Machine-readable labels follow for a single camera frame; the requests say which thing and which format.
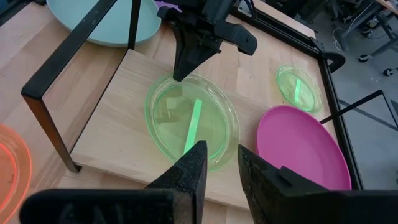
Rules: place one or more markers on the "green translucent plastic plate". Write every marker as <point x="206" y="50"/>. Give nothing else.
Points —
<point x="298" y="90"/>
<point x="174" y="118"/>

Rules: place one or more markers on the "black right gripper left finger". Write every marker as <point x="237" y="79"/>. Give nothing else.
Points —
<point x="174" y="202"/>

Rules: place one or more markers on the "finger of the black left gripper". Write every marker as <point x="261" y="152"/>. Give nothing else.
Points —
<point x="230" y="35"/>
<point x="180" y="40"/>

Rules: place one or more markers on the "mint green plastic plate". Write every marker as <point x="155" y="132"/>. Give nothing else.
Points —
<point x="102" y="21"/>

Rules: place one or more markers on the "wooden workbench on casters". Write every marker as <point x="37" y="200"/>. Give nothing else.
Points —
<point x="387" y="4"/>

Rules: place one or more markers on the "magenta plastic plate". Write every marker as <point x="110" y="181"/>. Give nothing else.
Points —
<point x="298" y="149"/>

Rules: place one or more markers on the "black metal table frame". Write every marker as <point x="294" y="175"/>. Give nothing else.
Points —
<point x="349" y="155"/>

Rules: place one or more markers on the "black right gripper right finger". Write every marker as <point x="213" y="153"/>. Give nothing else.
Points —
<point x="280" y="202"/>

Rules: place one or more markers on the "orange translucent plastic plate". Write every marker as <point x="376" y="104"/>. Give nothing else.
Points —
<point x="12" y="174"/>

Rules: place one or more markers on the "purple plastic plate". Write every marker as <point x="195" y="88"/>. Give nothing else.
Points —
<point x="166" y="4"/>

